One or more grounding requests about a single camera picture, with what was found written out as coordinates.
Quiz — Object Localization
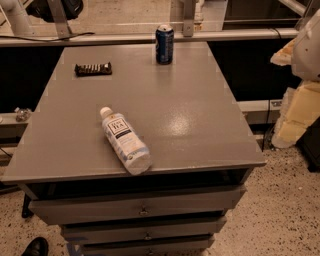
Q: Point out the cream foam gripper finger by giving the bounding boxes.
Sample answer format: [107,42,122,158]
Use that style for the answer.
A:
[271,39,320,148]

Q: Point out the black rxbar chocolate bar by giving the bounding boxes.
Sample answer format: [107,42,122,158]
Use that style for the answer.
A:
[74,62,112,77]

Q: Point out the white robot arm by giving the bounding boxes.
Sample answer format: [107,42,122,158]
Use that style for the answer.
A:
[271,10,320,148]

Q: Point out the blue soda can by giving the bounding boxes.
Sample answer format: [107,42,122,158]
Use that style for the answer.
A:
[155,24,174,64]

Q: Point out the white tea bottle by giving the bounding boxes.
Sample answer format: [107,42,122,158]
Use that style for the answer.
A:
[100,107,152,175]

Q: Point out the grey drawer cabinet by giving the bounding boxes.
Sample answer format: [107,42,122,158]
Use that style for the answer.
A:
[3,43,264,256]

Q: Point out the black bag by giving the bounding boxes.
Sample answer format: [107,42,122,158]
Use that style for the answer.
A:
[26,0,84,23]

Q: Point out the crumpled clear wrapper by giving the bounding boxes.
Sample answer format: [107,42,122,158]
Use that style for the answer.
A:
[14,107,32,122]

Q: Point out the black shoe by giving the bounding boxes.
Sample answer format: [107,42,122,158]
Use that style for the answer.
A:
[21,237,49,256]

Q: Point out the black cable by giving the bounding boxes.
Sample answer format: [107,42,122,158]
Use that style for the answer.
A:
[0,31,96,43]

